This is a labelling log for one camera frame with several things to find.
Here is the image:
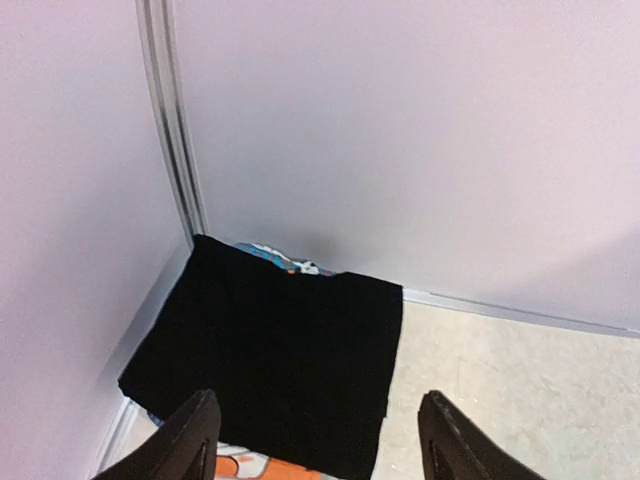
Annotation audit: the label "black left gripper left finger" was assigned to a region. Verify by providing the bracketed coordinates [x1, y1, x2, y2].
[95, 390, 221, 480]

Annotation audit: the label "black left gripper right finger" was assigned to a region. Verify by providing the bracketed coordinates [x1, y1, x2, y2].
[418, 390, 543, 480]

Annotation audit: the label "black t-shirt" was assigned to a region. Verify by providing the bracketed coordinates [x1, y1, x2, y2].
[119, 235, 403, 479]

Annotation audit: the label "colourful patterned folded shorts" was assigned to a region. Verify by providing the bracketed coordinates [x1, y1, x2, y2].
[119, 236, 325, 479]

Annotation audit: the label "left aluminium frame post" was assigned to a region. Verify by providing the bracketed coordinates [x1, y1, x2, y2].
[136, 0, 208, 241]

